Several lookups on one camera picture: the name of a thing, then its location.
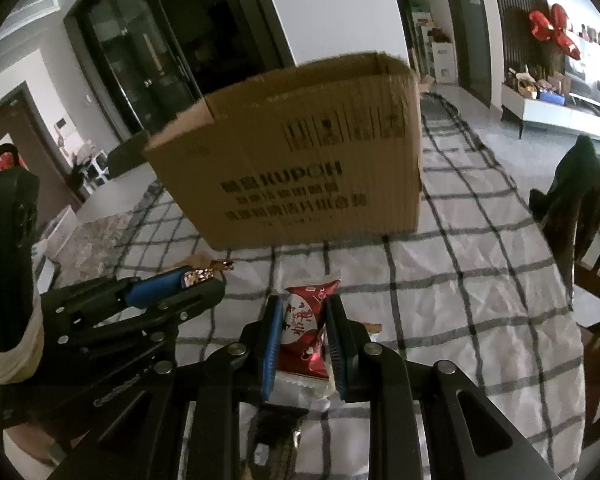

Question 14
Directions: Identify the brown cardboard box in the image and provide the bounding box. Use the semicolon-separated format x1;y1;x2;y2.
145;52;422;249

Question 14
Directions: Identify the white shelf cart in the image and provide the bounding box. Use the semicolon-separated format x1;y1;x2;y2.
412;11;458;84

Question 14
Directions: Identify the left operator hand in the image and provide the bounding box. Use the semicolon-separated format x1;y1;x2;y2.
0;143;44;386

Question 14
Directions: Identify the dark green garment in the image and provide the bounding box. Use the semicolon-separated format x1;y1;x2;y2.
529;134;600;244

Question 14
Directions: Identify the floral patterned placemat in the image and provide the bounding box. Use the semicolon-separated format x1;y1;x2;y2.
53;211;132;289

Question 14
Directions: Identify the small dark cracker pack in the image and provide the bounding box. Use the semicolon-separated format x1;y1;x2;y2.
242;403;309;480

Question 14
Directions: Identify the white low tv cabinet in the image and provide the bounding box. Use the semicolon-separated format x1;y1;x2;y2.
501;84;600;140

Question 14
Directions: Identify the dark upholstered chair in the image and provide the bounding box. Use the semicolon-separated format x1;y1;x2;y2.
108;130;150;179

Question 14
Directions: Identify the red bow balloon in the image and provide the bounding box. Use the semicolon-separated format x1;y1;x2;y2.
528;3;581;61

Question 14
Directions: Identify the checkered white tablecloth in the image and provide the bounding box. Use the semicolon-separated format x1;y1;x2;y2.
114;91;589;480

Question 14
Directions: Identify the red white snack packet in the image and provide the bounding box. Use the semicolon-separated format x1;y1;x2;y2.
277;273;341;399

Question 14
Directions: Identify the pile of candies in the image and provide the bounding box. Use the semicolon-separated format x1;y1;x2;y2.
182;254;234;287

